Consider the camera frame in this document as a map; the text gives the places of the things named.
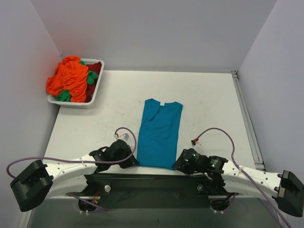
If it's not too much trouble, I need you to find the blue t shirt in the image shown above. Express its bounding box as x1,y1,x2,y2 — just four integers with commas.
137,98,183,170

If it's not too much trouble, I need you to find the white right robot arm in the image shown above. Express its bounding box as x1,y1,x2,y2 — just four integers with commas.
172,148,304,217

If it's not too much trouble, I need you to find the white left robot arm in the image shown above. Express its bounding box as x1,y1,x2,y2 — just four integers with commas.
10,139,139,212

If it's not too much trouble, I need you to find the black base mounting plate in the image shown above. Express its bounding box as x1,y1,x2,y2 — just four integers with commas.
73,173,232,209

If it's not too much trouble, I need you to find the white plastic basket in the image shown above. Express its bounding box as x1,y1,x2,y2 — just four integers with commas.
47,58,105,109

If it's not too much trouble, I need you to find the green t shirt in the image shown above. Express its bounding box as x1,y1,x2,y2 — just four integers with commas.
53,61,102,103

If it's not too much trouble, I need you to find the dark red t shirt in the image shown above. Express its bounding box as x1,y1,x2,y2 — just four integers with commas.
85,61,102,103

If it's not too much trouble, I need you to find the orange t shirt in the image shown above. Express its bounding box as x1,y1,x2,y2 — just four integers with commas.
46,56,88,103

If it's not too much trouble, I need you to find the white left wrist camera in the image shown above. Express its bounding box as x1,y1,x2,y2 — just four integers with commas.
114,133,130,141

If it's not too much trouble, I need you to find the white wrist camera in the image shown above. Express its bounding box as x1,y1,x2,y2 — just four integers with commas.
114,133,130,141
191,138,201,146

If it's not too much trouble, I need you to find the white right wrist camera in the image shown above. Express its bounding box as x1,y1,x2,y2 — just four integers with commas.
191,138,201,146

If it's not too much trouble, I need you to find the aluminium frame rail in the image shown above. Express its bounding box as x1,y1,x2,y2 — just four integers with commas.
231,71,265,171

